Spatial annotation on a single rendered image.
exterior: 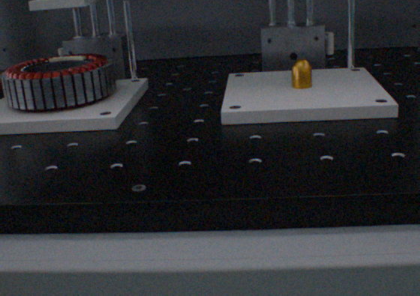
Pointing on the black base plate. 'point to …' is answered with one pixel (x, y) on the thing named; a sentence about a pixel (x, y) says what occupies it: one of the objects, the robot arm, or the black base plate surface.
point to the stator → (58, 82)
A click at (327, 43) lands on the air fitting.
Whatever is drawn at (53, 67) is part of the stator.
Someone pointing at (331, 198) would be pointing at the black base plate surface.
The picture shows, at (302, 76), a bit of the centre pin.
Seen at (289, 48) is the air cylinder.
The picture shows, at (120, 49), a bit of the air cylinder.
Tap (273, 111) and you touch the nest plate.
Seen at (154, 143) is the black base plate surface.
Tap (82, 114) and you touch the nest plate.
